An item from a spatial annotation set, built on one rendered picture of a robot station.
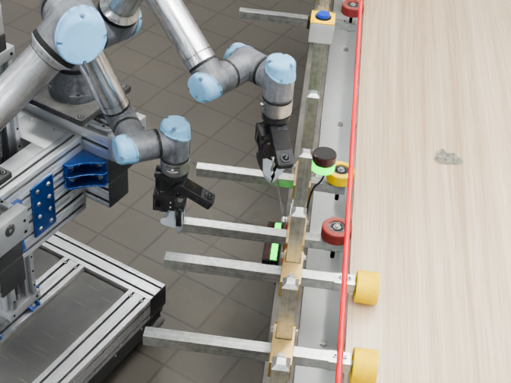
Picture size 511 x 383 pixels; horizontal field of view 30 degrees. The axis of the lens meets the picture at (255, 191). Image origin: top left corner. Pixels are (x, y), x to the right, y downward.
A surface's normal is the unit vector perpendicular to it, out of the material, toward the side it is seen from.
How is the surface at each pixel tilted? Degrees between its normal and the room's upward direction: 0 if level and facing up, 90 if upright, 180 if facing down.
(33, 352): 0
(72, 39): 85
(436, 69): 0
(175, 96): 0
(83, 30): 85
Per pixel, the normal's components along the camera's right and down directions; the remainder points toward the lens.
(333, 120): 0.07, -0.77
